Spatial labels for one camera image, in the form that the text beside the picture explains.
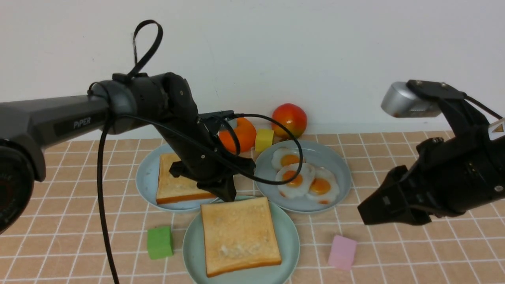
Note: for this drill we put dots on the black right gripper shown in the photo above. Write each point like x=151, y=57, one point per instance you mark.
x=449, y=178

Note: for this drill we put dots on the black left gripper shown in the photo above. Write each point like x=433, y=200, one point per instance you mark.
x=203, y=158

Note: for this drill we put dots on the toast slice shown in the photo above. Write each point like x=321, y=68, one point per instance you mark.
x=172, y=189
x=239, y=235

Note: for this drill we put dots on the fried egg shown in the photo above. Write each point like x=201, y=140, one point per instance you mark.
x=299, y=186
x=324, y=188
x=283, y=157

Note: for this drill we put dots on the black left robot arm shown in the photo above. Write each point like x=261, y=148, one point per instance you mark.
x=29, y=127

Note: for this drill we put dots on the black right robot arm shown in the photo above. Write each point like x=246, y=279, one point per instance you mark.
x=466, y=121

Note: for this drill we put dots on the orange fruit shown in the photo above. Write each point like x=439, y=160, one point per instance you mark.
x=246, y=133

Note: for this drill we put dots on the yellow cube block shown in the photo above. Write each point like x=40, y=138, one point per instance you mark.
x=264, y=139

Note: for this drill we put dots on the fried egg back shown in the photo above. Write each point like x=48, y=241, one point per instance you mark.
x=283, y=157

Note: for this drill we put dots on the pink cube block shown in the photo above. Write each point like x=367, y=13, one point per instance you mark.
x=342, y=253

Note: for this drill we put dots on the teal green plate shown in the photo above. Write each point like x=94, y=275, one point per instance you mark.
x=287, y=238

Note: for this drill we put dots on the light blue plate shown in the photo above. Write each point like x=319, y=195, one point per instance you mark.
x=147, y=184

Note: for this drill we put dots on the green cube block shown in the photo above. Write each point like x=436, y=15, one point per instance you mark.
x=160, y=243

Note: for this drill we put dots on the grey blue egg plate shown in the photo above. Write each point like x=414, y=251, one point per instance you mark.
x=314, y=154

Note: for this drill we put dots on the red apple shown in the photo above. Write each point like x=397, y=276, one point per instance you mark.
x=292, y=117

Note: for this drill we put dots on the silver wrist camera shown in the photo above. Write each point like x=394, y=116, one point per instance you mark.
x=418, y=99

